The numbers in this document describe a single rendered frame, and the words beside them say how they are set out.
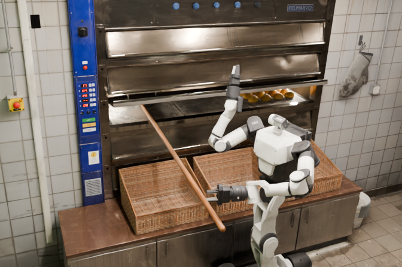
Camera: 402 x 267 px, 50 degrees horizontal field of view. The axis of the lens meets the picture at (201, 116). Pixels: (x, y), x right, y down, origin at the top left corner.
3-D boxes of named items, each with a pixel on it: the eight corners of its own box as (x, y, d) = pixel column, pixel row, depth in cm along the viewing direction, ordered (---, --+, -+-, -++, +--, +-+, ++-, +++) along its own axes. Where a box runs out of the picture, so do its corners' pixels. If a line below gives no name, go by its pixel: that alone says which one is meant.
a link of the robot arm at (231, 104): (227, 93, 282) (225, 110, 282) (224, 91, 272) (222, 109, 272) (244, 94, 279) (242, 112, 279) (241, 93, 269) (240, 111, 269)
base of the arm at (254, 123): (243, 134, 295) (256, 126, 297) (255, 147, 287) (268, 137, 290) (241, 122, 282) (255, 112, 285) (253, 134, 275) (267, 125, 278)
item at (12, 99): (8, 108, 284) (6, 94, 280) (25, 107, 288) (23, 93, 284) (9, 112, 278) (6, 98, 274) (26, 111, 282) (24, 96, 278)
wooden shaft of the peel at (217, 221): (226, 232, 212) (226, 227, 211) (220, 233, 211) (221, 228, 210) (143, 106, 359) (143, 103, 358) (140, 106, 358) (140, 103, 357)
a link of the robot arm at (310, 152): (304, 173, 251) (304, 160, 262) (318, 169, 247) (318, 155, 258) (295, 158, 247) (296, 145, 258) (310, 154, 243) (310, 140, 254)
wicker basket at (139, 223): (118, 199, 339) (116, 168, 328) (185, 185, 361) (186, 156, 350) (135, 236, 298) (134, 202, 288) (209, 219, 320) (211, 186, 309)
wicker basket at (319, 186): (253, 173, 384) (256, 145, 373) (305, 163, 406) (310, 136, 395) (285, 203, 343) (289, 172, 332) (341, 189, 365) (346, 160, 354)
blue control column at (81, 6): (61, 158, 515) (42, -33, 432) (75, 156, 521) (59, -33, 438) (88, 266, 351) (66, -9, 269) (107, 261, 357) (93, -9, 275)
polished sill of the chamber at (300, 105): (108, 130, 324) (107, 125, 322) (308, 104, 390) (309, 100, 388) (109, 133, 319) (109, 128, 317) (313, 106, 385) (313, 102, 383)
